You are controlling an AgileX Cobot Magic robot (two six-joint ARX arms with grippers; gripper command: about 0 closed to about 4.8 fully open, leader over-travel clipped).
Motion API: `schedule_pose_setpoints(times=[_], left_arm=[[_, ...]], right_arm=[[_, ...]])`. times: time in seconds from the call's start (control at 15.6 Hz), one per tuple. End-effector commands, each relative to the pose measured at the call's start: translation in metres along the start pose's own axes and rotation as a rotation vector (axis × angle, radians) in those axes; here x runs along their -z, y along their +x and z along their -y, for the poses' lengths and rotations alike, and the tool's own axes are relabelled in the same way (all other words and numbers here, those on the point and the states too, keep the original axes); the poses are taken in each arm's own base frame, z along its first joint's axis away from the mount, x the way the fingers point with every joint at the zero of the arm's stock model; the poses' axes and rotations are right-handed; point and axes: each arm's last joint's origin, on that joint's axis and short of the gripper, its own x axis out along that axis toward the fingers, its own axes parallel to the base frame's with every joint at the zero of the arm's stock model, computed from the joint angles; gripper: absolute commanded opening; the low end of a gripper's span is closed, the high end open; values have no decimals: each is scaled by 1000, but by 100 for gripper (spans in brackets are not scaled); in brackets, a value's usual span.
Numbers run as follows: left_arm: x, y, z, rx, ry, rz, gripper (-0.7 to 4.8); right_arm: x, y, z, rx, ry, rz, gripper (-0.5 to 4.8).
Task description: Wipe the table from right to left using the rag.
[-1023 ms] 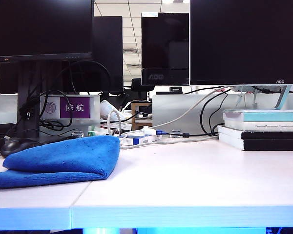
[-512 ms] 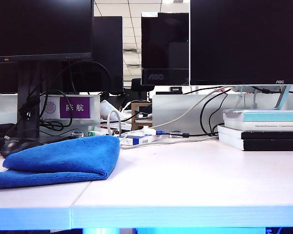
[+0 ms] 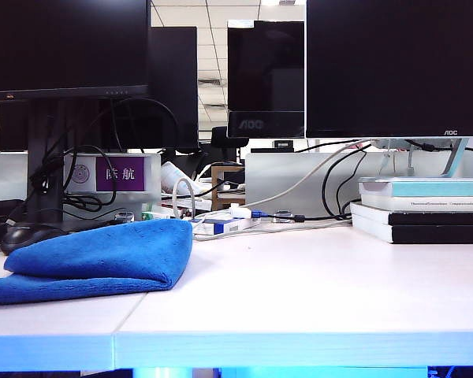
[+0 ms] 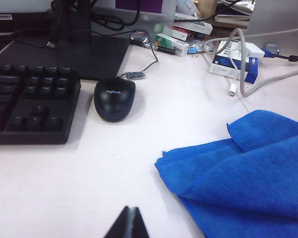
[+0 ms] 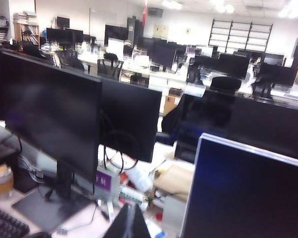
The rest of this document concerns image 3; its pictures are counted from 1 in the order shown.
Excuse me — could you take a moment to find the black monitor with thin bezel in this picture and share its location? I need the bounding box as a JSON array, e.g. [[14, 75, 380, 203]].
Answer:
[[0, 0, 151, 103]]

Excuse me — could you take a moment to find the white book with printed spine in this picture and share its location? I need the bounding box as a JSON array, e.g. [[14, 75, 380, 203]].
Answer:
[[359, 194, 473, 214]]

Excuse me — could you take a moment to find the black cable with ferrite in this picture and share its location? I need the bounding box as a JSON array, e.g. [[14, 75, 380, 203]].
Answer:
[[274, 213, 353, 223]]

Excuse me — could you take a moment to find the black arched cable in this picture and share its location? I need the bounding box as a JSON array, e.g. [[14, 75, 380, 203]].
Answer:
[[87, 96, 181, 154]]

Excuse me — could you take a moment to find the black monitor back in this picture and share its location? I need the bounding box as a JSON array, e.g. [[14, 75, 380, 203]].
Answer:
[[147, 25, 199, 150]]

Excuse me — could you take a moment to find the black book with white cover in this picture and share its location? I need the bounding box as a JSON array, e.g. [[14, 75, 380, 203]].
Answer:
[[349, 202, 473, 228], [351, 220, 473, 245]]

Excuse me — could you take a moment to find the teal covered book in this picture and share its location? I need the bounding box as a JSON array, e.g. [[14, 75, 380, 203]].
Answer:
[[357, 176, 473, 199]]

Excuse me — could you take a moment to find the green and white small box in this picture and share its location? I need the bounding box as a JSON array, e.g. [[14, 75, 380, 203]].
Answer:
[[140, 210, 174, 221]]

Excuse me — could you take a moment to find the large black AOC monitor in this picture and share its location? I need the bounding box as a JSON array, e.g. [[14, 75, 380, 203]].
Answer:
[[305, 0, 473, 139]]

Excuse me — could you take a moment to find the silver monitor stand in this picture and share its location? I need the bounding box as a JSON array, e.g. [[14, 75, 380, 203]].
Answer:
[[371, 136, 473, 179]]

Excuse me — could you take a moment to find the white panel with purple sign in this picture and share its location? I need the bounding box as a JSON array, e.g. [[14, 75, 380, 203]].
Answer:
[[63, 152, 162, 224]]

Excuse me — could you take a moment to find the blue and white box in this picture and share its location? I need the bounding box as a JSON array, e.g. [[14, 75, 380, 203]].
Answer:
[[190, 217, 261, 238]]

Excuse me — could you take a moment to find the black curved cable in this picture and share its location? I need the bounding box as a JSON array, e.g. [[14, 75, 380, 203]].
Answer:
[[322, 143, 374, 221]]

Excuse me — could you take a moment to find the black computer mouse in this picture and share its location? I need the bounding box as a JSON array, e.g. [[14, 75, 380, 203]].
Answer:
[[0, 222, 69, 256]]

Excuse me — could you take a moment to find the black looped cable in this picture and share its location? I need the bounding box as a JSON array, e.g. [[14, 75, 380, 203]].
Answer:
[[63, 144, 119, 208]]

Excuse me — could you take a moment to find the small black AOC monitor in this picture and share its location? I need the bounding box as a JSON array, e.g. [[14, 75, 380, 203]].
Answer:
[[225, 19, 306, 139]]

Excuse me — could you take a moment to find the white adapter with blue plug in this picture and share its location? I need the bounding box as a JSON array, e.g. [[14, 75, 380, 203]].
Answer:
[[229, 202, 269, 221]]

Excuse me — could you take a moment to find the black office chair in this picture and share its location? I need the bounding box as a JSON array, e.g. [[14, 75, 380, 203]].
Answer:
[[210, 125, 249, 163]]

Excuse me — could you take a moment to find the blue microfibre rag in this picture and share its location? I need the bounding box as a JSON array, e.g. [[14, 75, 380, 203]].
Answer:
[[0, 218, 194, 306]]

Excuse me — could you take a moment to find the grey desk partition panel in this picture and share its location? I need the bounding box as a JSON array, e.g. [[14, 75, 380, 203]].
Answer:
[[244, 151, 473, 219]]

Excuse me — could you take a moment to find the long grey white cable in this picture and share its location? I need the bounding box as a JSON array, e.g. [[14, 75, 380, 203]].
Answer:
[[171, 138, 375, 243]]

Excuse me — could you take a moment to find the small wooden shelf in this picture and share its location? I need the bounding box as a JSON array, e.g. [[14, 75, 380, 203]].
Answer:
[[210, 165, 247, 212]]

